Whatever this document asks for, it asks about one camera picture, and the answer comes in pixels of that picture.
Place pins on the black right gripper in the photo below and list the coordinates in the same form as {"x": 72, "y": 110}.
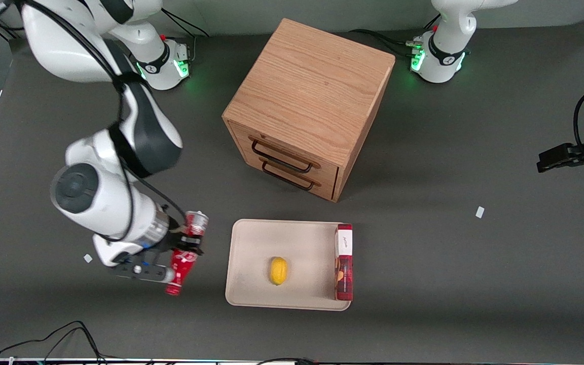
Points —
{"x": 177, "y": 238}

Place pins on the red coke bottle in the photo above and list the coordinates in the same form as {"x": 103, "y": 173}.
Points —
{"x": 180, "y": 274}

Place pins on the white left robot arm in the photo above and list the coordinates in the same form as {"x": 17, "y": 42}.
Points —
{"x": 449, "y": 45}

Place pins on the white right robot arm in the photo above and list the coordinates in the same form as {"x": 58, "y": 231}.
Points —
{"x": 99, "y": 152}

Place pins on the beige plastic tray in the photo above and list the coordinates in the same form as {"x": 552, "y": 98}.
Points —
{"x": 266, "y": 243}

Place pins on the white tape marker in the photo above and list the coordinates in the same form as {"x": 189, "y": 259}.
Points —
{"x": 480, "y": 212}
{"x": 87, "y": 258}

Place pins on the yellow lemon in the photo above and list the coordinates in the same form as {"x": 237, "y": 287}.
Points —
{"x": 278, "y": 270}

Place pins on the red snack box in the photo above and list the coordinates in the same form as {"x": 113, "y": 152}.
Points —
{"x": 344, "y": 263}

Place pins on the wooden drawer cabinet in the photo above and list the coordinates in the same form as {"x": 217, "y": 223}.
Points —
{"x": 312, "y": 96}

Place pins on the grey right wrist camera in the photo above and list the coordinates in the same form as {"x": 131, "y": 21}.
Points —
{"x": 140, "y": 271}

